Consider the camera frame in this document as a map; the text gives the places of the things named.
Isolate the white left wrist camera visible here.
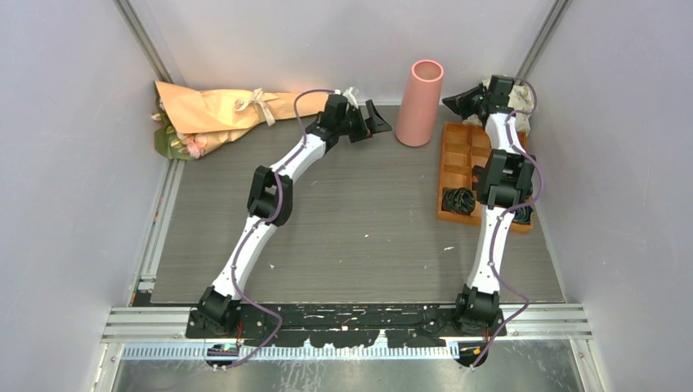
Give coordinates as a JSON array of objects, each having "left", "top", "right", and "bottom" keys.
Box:
[{"left": 341, "top": 86, "right": 359, "bottom": 108}]

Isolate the crumpled white patterned cloth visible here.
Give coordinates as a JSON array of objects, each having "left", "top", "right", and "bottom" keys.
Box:
[{"left": 479, "top": 77, "right": 535, "bottom": 134}]

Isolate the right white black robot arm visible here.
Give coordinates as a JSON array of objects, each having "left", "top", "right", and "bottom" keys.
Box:
[{"left": 443, "top": 74, "right": 535, "bottom": 336}]

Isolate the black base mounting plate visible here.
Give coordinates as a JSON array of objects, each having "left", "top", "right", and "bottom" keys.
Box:
[{"left": 185, "top": 304, "right": 493, "bottom": 348}]

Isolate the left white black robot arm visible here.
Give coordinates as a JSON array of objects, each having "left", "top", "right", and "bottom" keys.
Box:
[{"left": 190, "top": 88, "right": 392, "bottom": 337}]

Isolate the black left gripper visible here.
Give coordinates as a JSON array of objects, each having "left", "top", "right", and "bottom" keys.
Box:
[{"left": 337, "top": 100, "right": 391, "bottom": 142}]

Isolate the orange compartment tray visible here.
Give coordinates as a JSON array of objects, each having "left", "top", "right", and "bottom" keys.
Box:
[{"left": 436, "top": 121, "right": 534, "bottom": 234}]

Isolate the aluminium front rail frame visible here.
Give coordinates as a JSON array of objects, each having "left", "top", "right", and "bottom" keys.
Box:
[{"left": 101, "top": 303, "right": 592, "bottom": 368}]

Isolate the peach paper bouquet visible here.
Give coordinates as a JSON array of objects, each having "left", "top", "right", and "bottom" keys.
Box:
[{"left": 152, "top": 81, "right": 328, "bottom": 161}]

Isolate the pink cylindrical vase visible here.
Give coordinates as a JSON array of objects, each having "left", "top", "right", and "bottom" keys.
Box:
[{"left": 395, "top": 59, "right": 445, "bottom": 147}]

